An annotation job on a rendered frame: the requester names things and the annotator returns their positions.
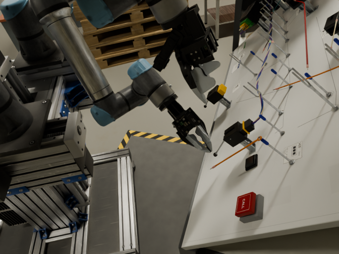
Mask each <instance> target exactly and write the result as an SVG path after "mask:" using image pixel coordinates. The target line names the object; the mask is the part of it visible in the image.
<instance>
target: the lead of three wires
mask: <svg viewBox="0 0 339 254"><path fill-rule="evenodd" d="M258 95H259V98H260V100H261V111H260V114H261V115H262V114H263V110H264V105H263V99H262V97H261V94H260V93H258ZM258 120H260V117H258V118H257V119H256V120H255V121H253V122H252V123H251V124H255V123H256V122H257V121H258Z"/></svg>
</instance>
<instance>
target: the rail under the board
mask: <svg viewBox="0 0 339 254"><path fill-rule="evenodd" d="M231 62H232V57H231V59H230V63H229V67H228V70H227V74H226V77H225V80H224V85H225V83H226V80H227V77H228V73H229V69H230V65H231ZM219 105H220V102H218V105H217V109H216V113H215V116H214V120H213V123H212V127H211V131H210V134H209V137H210V139H211V135H212V131H213V128H214V124H215V120H216V117H217V113H218V109H219ZM206 154H207V152H204V156H203V159H202V163H201V167H200V170H199V174H198V177H197V181H196V185H195V188H194V192H193V195H192V199H191V203H190V206H189V210H188V214H187V218H186V221H185V225H184V228H183V232H182V236H181V239H180V243H179V246H178V247H179V252H180V254H198V251H199V248H196V249H190V250H184V249H183V248H181V247H182V243H183V239H184V236H185V232H186V228H187V225H188V221H189V217H190V213H191V210H192V206H193V202H194V199H195V194H196V191H197V187H198V183H199V180H200V176H201V172H202V168H203V165H204V161H205V157H206Z"/></svg>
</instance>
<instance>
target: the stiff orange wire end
mask: <svg viewBox="0 0 339 254"><path fill-rule="evenodd" d="M261 139H262V136H260V139H259V138H257V139H256V140H255V141H253V142H252V143H250V144H248V145H247V146H245V147H244V148H242V149H240V150H239V151H237V152H236V153H234V154H232V155H231V156H229V157H227V158H226V159H224V160H223V161H221V162H220V163H218V164H216V165H214V166H213V167H212V168H215V167H216V166H218V165H220V164H221V163H223V162H224V161H226V160H228V159H229V158H231V157H232V156H234V155H236V154H237V153H239V152H241V151H242V150H244V149H245V148H247V147H249V146H250V145H252V144H254V143H255V142H257V141H260V140H261ZM212 168H211V169H212Z"/></svg>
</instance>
